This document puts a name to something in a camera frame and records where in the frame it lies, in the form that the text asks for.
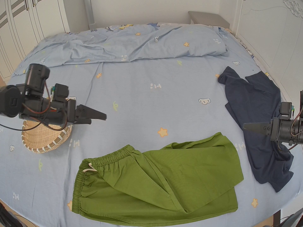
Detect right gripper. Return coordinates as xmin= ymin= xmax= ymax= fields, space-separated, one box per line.
xmin=243 ymin=118 xmax=295 ymax=146

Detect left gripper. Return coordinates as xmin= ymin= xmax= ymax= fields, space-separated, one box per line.
xmin=43 ymin=100 xmax=107 ymax=130

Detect green shorts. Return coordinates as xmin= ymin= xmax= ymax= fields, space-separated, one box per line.
xmin=72 ymin=132 xmax=244 ymax=221

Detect dark blue garment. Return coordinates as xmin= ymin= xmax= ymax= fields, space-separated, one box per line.
xmin=217 ymin=66 xmax=295 ymax=193

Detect round woven basket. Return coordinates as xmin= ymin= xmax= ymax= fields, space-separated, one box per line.
xmin=21 ymin=119 xmax=73 ymax=154

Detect bed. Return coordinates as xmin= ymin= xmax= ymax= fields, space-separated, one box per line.
xmin=0 ymin=0 xmax=303 ymax=227

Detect pale blue quilt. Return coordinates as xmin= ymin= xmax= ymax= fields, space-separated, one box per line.
xmin=13 ymin=22 xmax=230 ymax=76

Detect white wardrobe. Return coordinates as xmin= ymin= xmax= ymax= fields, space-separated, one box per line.
xmin=0 ymin=0 xmax=70 ymax=80

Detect grey bedside table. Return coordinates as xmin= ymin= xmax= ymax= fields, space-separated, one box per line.
xmin=188 ymin=11 xmax=230 ymax=29

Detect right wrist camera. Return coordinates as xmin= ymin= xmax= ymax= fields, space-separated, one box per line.
xmin=279 ymin=102 xmax=293 ymax=120

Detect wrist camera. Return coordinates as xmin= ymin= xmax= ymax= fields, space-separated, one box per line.
xmin=279 ymin=102 xmax=293 ymax=120
xmin=52 ymin=84 xmax=69 ymax=102

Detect black cable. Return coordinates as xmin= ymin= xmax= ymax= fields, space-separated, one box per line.
xmin=277 ymin=141 xmax=297 ymax=154
xmin=0 ymin=108 xmax=72 ymax=132

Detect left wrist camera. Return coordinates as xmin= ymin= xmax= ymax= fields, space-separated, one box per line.
xmin=52 ymin=84 xmax=69 ymax=102

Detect grey wall pipe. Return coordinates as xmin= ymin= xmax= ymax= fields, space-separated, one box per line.
xmin=81 ymin=0 xmax=96 ymax=31

